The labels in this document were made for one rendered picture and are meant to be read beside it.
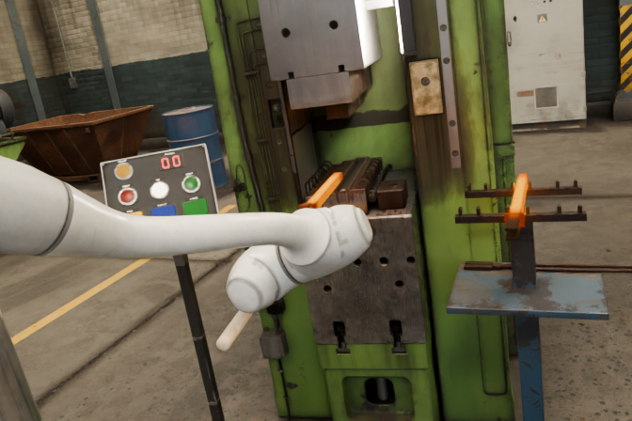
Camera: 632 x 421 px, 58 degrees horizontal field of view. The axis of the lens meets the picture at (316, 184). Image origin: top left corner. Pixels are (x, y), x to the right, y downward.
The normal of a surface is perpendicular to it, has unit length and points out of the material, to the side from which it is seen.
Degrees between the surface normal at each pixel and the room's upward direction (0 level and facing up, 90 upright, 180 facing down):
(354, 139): 90
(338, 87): 90
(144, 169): 60
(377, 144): 90
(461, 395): 90
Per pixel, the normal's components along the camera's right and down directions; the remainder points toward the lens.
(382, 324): -0.23, 0.29
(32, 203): 0.85, -0.07
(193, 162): 0.09, -0.28
